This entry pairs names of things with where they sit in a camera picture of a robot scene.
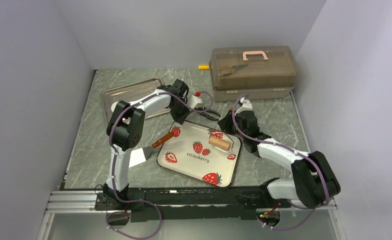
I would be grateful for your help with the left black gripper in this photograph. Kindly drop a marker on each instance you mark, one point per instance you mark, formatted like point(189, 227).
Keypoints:
point(180, 119)

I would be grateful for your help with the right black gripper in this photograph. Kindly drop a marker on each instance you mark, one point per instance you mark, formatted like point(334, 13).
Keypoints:
point(226, 123)

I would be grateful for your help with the wooden rolling pin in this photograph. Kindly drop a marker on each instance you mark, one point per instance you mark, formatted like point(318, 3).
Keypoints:
point(221, 140)

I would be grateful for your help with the strawberry pattern white tray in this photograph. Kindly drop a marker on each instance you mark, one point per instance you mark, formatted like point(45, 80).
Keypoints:
point(189, 153)

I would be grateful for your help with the spatula with wooden handle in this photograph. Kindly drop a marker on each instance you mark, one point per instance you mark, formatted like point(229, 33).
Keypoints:
point(141, 155)

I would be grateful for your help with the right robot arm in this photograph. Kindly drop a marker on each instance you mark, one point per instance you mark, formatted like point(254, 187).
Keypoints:
point(313, 181)

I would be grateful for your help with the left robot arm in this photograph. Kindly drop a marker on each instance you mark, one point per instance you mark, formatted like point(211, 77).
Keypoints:
point(126, 125)

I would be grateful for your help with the yellow small object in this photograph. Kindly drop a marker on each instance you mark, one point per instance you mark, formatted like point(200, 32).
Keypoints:
point(203, 67)

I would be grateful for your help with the brown translucent tool box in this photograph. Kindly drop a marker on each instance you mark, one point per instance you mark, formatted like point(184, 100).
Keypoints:
point(262, 72)

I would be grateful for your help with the steel baking tray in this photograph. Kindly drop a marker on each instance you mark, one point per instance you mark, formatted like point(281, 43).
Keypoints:
point(127, 93)

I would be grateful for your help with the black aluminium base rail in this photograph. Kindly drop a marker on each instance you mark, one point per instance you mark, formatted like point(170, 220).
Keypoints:
point(171, 203)

